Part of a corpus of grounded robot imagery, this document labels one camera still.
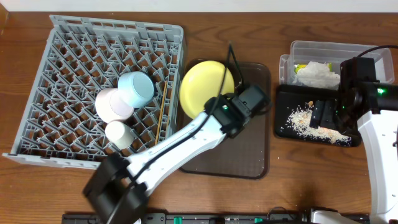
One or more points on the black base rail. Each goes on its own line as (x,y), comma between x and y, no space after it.
(162,218)

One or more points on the yellow plate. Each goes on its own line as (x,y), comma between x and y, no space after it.
(201,83)

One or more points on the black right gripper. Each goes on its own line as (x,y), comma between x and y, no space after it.
(333,114)

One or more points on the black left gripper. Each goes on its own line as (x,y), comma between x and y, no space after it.
(259,94)

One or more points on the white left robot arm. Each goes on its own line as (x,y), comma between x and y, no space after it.
(120,187)

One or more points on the clear plastic bin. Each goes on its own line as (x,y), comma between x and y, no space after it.
(303,52)

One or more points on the pink bowl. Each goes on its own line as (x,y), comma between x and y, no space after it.
(110,107)

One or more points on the grey dishwasher rack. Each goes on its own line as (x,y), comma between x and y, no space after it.
(60,126)

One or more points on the brown serving tray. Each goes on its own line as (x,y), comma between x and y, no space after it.
(247,155)

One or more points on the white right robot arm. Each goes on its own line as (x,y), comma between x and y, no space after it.
(379,136)

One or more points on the light blue bowl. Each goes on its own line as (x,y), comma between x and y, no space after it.
(136,89)

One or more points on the wooden chopstick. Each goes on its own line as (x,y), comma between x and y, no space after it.
(160,114)

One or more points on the white cup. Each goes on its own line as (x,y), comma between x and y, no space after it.
(119,134)

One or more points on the black waste tray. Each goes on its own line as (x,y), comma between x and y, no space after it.
(293,108)

